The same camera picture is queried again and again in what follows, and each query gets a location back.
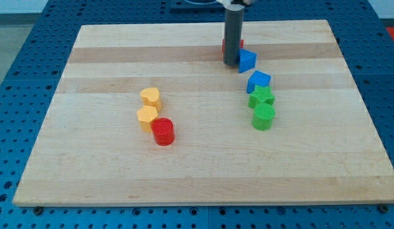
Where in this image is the blue cube block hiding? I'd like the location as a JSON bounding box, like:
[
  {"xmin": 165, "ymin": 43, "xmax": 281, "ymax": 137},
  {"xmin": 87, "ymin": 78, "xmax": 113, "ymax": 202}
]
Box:
[{"xmin": 246, "ymin": 71, "xmax": 271, "ymax": 94}]

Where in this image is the yellow heart block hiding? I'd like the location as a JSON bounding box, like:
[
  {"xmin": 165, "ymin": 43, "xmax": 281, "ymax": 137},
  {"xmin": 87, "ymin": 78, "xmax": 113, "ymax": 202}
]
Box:
[{"xmin": 139, "ymin": 87, "xmax": 162, "ymax": 112}]

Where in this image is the red block behind rod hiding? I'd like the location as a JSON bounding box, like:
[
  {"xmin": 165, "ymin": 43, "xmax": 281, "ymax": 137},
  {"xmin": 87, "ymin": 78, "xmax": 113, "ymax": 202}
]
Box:
[{"xmin": 222, "ymin": 38, "xmax": 244, "ymax": 53}]

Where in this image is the yellow hexagon block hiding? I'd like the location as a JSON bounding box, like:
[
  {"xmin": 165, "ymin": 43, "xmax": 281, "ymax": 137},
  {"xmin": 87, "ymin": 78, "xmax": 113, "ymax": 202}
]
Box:
[{"xmin": 136, "ymin": 105, "xmax": 158, "ymax": 132}]

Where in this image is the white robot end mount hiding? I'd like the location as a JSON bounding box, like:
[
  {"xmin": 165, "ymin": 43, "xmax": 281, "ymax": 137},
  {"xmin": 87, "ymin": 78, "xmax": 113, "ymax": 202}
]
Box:
[{"xmin": 216, "ymin": 0, "xmax": 257, "ymax": 6}]

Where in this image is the green star block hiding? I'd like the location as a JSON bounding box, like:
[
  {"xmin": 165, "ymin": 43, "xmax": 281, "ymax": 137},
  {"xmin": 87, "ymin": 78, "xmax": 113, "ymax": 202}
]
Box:
[{"xmin": 248, "ymin": 85, "xmax": 275, "ymax": 109}]

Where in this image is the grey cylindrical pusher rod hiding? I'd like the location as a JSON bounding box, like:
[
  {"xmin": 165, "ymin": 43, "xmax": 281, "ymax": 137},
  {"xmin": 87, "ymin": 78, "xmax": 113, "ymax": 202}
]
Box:
[{"xmin": 223, "ymin": 4, "xmax": 244, "ymax": 66}]

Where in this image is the wooden board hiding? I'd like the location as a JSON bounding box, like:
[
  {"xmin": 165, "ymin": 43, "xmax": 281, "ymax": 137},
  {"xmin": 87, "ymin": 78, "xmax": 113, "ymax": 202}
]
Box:
[{"xmin": 13, "ymin": 20, "xmax": 394, "ymax": 207}]

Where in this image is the red cylinder block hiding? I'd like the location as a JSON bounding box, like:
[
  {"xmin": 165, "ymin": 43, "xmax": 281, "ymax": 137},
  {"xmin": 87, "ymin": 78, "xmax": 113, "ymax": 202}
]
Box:
[{"xmin": 151, "ymin": 118, "xmax": 175, "ymax": 146}]

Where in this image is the blue triangle block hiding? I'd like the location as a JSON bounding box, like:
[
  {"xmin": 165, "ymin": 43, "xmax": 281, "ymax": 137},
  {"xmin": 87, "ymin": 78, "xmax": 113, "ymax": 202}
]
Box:
[{"xmin": 238, "ymin": 49, "xmax": 257, "ymax": 73}]

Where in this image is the green cylinder block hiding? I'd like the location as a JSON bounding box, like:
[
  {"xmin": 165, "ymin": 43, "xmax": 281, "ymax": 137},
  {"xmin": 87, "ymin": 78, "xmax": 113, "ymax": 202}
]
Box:
[{"xmin": 251, "ymin": 103, "xmax": 276, "ymax": 131}]

